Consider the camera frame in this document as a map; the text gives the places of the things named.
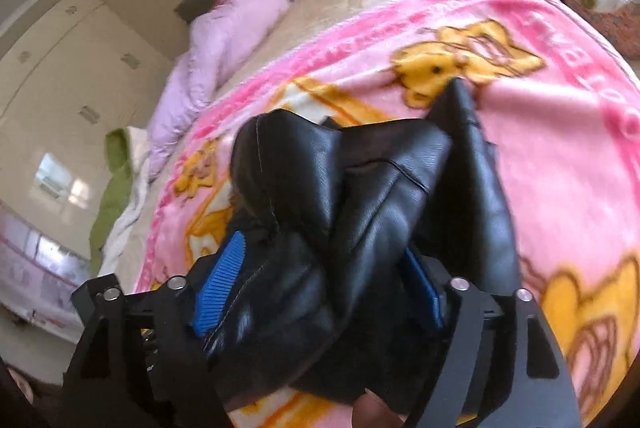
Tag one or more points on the black leather garment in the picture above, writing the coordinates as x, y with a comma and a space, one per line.
360, 218

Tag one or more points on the green and white blanket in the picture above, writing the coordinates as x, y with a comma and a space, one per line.
116, 188

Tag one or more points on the pink printed blanket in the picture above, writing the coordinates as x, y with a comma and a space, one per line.
550, 133

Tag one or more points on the lilac puffer jacket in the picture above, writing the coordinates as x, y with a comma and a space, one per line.
220, 33

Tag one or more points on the person's left hand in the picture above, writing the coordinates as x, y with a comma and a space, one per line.
372, 410

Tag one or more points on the white wardrobe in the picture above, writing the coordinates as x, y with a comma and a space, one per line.
75, 73

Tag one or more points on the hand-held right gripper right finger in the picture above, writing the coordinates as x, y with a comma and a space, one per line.
426, 288

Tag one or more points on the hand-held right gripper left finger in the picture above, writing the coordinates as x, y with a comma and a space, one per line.
220, 283

